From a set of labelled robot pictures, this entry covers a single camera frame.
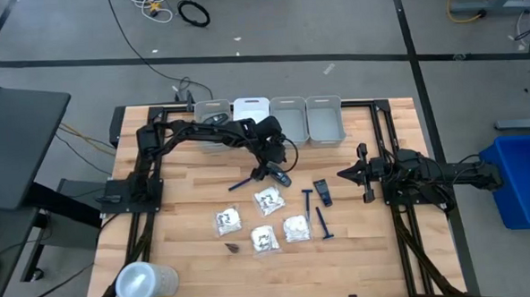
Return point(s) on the white plastic storage bin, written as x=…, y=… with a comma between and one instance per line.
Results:
x=291, y=125
x=238, y=103
x=326, y=123
x=202, y=108

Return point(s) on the dark grey travel deodorant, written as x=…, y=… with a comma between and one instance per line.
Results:
x=282, y=177
x=216, y=119

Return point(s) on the black desk base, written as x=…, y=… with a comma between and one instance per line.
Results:
x=66, y=206

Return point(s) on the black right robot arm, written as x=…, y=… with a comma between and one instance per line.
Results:
x=463, y=173

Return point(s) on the blue disposable razor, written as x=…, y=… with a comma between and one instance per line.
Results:
x=323, y=222
x=308, y=205
x=239, y=184

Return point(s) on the clear vanity pack bag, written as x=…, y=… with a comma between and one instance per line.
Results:
x=252, y=114
x=228, y=221
x=269, y=201
x=264, y=240
x=296, y=227

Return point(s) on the navy shave butter tube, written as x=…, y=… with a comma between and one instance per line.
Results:
x=232, y=247
x=323, y=193

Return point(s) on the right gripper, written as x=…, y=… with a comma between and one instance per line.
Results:
x=376, y=172

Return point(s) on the blue plastic tote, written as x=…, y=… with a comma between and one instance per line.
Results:
x=526, y=186

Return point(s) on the white wipes canister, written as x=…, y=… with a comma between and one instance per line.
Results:
x=141, y=284

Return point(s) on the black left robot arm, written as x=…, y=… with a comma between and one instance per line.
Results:
x=192, y=131

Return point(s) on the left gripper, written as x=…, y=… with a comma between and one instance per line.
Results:
x=271, y=150

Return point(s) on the black desk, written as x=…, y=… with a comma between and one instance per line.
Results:
x=18, y=146

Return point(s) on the black aluminium rig frame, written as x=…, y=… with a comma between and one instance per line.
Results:
x=357, y=103

